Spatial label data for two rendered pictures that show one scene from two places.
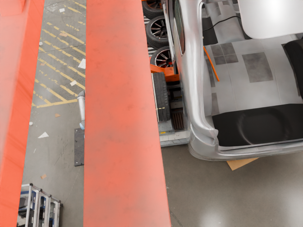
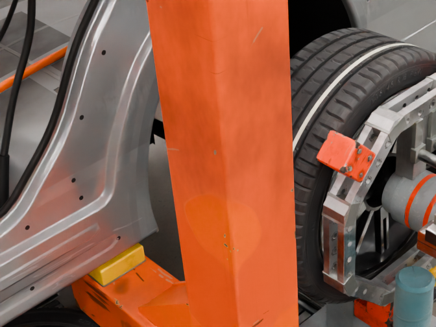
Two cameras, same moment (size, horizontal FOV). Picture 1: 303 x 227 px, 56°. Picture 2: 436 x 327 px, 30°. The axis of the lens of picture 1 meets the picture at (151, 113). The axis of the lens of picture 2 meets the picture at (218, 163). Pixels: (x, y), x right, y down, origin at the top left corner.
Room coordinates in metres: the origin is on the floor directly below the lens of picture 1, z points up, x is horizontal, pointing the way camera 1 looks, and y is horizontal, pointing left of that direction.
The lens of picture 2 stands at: (3.45, 0.87, 2.05)
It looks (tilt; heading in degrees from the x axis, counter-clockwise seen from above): 35 degrees down; 228
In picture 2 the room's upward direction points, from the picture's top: 6 degrees counter-clockwise
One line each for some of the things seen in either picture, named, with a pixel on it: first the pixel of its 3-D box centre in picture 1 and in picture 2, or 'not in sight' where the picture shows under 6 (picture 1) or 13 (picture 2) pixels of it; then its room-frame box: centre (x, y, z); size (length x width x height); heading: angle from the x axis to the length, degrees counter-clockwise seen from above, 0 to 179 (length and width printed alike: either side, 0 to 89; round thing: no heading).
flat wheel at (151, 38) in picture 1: (164, 32); not in sight; (3.72, -0.48, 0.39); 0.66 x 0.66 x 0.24
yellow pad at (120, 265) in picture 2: not in sight; (108, 254); (2.62, -0.50, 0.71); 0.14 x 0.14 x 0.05; 87
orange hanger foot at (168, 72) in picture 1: (166, 71); (150, 290); (2.63, -0.33, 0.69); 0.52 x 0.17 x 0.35; 87
